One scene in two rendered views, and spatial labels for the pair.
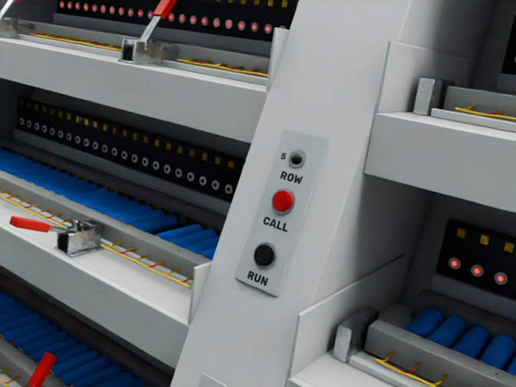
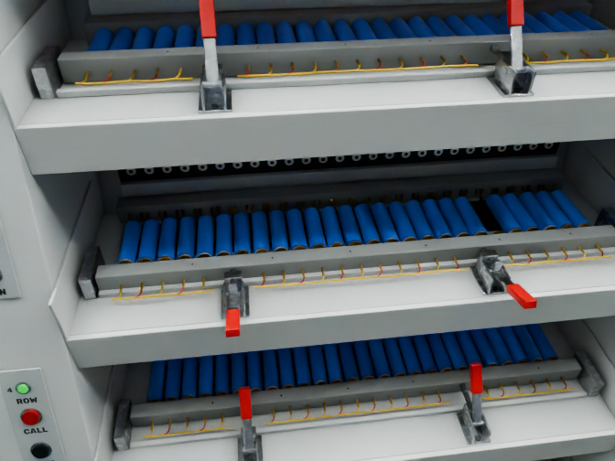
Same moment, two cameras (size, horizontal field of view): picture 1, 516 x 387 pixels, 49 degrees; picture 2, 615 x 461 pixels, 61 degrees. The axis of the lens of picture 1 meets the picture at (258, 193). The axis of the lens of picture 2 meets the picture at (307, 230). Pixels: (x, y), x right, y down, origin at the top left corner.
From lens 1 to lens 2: 0.70 m
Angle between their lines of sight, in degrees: 44
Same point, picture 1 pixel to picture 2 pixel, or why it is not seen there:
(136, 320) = (601, 303)
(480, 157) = not seen: outside the picture
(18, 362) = (397, 386)
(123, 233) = (512, 244)
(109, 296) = (572, 301)
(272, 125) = not seen: outside the picture
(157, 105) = (570, 130)
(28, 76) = (346, 145)
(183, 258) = (586, 238)
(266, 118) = not seen: outside the picture
